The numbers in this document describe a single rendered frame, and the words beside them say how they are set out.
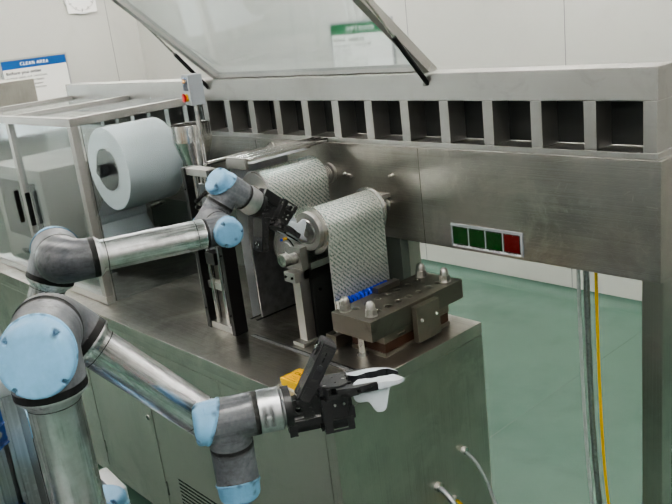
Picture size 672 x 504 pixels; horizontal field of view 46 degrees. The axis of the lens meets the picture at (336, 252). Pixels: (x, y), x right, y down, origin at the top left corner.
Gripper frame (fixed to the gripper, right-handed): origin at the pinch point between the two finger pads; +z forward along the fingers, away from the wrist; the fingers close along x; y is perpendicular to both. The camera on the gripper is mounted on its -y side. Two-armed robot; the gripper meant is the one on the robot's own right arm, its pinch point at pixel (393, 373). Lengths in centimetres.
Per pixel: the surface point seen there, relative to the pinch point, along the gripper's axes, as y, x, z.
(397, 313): 11, -81, 22
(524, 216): -13, -69, 57
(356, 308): 9, -89, 12
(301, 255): -8, -97, 0
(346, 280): 2, -97, 12
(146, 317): 13, -151, -51
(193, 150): -42, -155, -25
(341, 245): -9, -95, 11
